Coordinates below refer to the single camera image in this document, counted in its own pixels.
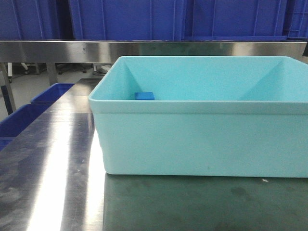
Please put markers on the small blue cube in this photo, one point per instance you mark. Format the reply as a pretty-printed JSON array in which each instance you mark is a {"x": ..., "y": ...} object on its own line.
[{"x": 148, "y": 96}]

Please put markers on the steel shelf leg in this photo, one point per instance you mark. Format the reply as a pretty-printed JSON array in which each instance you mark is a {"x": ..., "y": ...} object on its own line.
[{"x": 6, "y": 89}]

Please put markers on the light teal plastic tub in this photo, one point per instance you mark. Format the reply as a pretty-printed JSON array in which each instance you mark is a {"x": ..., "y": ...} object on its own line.
[{"x": 236, "y": 116}]

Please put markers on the blue bin beside table far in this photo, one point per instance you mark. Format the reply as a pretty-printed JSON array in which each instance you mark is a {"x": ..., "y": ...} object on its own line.
[{"x": 52, "y": 94}]

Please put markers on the blue bin beside table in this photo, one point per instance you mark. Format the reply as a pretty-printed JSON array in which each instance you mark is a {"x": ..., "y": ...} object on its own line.
[
  {"x": 52, "y": 94},
  {"x": 18, "y": 121}
]

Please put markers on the blue crate upper right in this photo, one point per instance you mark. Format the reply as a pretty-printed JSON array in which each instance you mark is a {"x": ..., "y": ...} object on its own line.
[{"x": 246, "y": 20}]

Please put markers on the blue crate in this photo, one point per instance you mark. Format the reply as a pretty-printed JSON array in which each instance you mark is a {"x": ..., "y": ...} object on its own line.
[
  {"x": 29, "y": 20},
  {"x": 246, "y": 20},
  {"x": 127, "y": 20}
]

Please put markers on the blue crate upper middle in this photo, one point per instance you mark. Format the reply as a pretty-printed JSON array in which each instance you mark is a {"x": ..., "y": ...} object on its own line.
[{"x": 127, "y": 20}]

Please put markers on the blue bin beside table near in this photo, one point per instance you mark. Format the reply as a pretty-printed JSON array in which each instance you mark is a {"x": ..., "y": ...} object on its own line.
[{"x": 18, "y": 121}]

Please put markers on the blue crate upper left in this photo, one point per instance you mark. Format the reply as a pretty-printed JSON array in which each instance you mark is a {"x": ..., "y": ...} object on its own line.
[{"x": 29, "y": 20}]

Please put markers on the stainless steel shelf rail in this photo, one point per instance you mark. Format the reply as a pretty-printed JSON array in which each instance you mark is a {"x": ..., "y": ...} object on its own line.
[{"x": 110, "y": 51}]

